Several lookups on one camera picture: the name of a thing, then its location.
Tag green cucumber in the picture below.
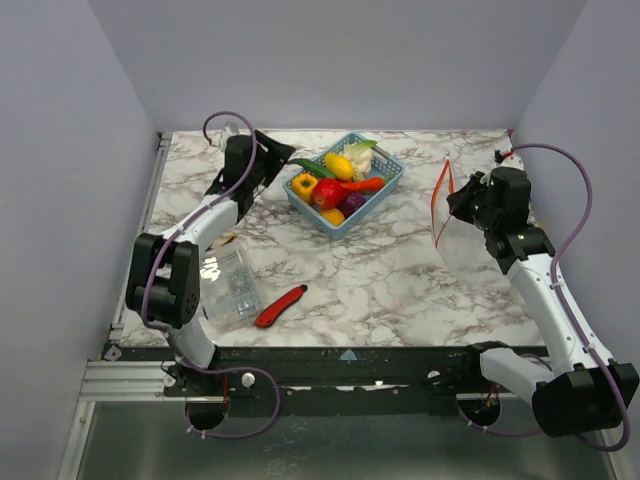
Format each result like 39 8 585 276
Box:
289 158 336 179

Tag clear zip top bag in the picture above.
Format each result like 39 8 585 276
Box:
430 158 492 283

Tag red apple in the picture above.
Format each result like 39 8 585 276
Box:
311 178 348 210

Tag yellow lemon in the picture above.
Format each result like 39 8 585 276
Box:
324 152 355 181

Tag blue plastic basket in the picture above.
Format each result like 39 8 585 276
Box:
284 132 405 240

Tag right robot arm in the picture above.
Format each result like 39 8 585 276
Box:
447 166 639 437

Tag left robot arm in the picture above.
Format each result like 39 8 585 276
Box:
125 130 296 395

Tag yellow bell pepper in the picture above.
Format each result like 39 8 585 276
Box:
291 173 318 205

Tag yellow orange potato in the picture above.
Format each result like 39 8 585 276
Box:
320 208 345 227

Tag purple cabbage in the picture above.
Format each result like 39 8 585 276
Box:
337 192 367 219

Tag white cauliflower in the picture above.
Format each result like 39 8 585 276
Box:
342 140 377 181

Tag red chili pepper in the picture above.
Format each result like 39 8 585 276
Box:
339 176 386 193

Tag clear plastic screw box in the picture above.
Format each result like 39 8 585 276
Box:
200 241 264 326

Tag red utility knife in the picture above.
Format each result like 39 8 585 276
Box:
254 284 308 329

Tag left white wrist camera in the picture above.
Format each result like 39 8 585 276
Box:
218 121 240 149

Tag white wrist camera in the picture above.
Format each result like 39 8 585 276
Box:
494 150 525 171
218 121 240 149

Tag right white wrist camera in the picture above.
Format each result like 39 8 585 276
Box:
494 150 525 171

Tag yellow handled pliers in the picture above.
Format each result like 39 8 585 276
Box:
211 232 237 249

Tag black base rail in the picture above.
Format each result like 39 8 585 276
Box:
103 347 507 417

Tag aluminium frame rail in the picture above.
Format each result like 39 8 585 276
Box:
77 132 174 401

